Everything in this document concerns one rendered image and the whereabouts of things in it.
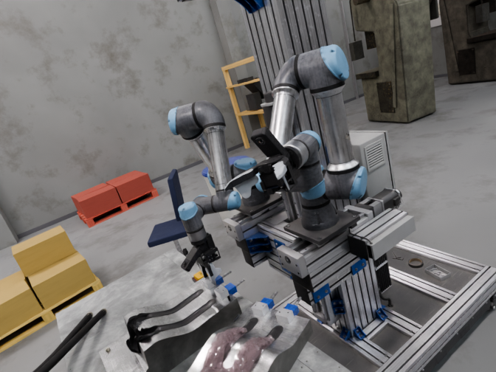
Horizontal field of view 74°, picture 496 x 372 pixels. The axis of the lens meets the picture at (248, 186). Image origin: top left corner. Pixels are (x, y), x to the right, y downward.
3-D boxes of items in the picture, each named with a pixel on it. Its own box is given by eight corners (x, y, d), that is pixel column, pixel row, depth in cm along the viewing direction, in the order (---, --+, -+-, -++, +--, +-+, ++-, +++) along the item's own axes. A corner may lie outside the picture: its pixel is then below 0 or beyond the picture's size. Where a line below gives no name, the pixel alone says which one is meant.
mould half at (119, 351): (212, 291, 153) (202, 267, 148) (243, 316, 131) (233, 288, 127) (105, 363, 128) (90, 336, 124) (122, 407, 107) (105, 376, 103)
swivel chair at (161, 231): (204, 244, 381) (175, 167, 351) (219, 263, 333) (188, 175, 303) (157, 267, 363) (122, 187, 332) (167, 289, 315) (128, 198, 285)
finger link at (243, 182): (232, 207, 78) (266, 190, 81) (223, 185, 77) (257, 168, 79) (229, 205, 81) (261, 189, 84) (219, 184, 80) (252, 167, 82)
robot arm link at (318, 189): (297, 190, 108) (289, 159, 104) (331, 189, 101) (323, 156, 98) (287, 201, 102) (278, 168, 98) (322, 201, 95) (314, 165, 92)
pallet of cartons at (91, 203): (147, 188, 700) (139, 167, 685) (161, 196, 617) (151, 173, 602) (79, 217, 641) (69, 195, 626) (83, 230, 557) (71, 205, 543)
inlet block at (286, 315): (296, 301, 126) (293, 290, 125) (308, 304, 123) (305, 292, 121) (279, 326, 117) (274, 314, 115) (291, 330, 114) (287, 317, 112)
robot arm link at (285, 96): (268, 56, 117) (247, 187, 104) (295, 46, 111) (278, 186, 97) (283, 74, 126) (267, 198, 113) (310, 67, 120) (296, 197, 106)
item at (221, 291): (243, 283, 141) (239, 271, 140) (249, 286, 137) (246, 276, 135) (218, 300, 135) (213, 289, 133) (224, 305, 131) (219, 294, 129)
